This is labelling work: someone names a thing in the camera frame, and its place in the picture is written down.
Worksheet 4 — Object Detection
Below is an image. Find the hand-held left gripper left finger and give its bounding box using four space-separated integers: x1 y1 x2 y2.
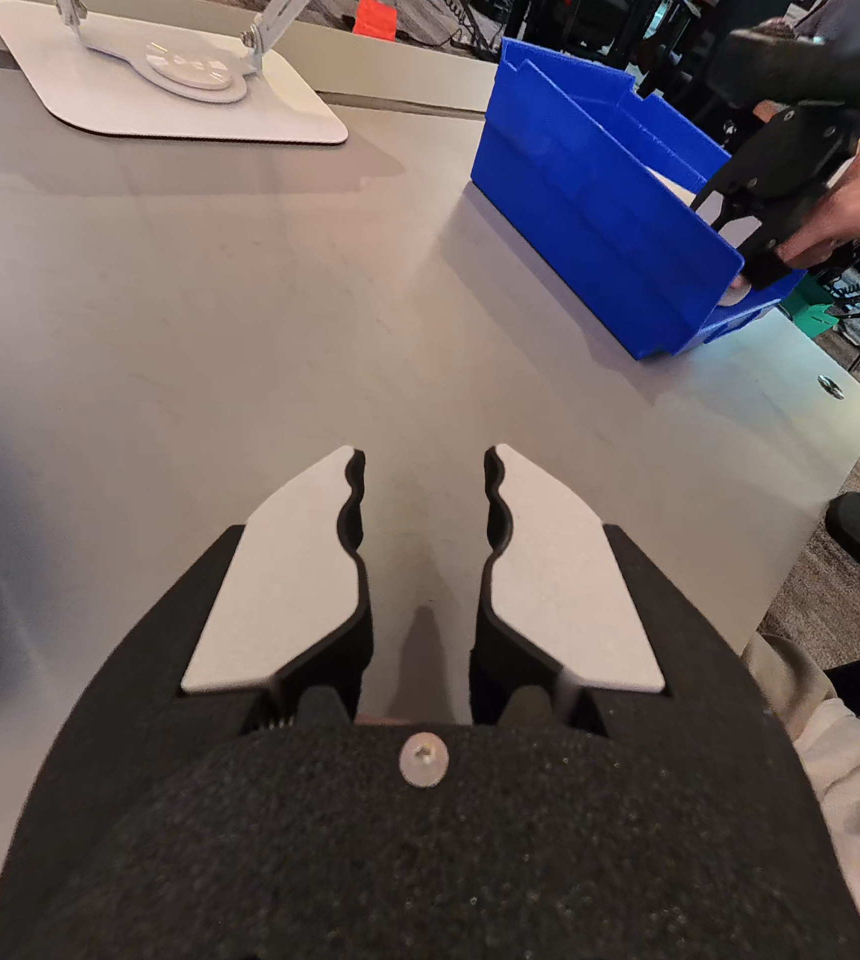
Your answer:
179 444 375 697

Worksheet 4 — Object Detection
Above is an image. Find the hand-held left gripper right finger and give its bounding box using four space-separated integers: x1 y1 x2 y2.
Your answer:
471 442 667 697

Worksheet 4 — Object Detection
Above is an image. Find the blue plastic bin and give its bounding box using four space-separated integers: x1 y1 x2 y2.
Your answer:
469 37 808 361

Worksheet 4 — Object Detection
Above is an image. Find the person's right hand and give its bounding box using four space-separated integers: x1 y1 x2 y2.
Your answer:
773 141 860 271

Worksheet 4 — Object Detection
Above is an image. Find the green crate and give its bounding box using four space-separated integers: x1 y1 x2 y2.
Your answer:
778 273 844 340

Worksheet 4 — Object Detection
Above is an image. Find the person's light clothing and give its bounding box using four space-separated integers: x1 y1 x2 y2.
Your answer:
741 632 860 960

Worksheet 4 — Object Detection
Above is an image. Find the white folding stand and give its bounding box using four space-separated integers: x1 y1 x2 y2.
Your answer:
0 0 350 146

